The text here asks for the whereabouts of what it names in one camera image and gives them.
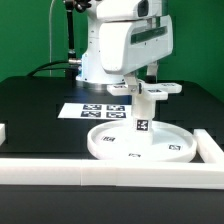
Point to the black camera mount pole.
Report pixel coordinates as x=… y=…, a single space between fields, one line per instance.
x=80 y=6

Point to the white left fence block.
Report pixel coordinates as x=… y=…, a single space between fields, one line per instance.
x=2 y=133

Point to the white right fence bar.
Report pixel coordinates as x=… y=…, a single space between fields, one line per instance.
x=207 y=148

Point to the white round table top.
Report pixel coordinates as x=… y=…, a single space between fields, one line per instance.
x=163 y=142

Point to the white front fence bar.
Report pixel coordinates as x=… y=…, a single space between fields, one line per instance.
x=111 y=173

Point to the white marker sheet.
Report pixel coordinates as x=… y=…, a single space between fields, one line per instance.
x=95 y=111

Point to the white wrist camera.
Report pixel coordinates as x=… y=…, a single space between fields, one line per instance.
x=116 y=10

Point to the white fence bar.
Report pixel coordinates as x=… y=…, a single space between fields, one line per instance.
x=207 y=148
x=111 y=173

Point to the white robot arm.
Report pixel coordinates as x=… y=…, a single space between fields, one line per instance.
x=93 y=75

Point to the white cross-shaped table base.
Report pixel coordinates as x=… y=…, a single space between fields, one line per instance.
x=150 y=92

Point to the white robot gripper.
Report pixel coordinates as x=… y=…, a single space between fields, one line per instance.
x=128 y=46

